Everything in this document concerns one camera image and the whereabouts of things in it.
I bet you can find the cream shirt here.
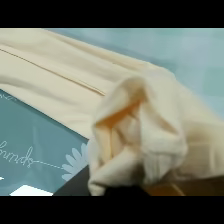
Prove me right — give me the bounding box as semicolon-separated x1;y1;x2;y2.
0;28;224;197

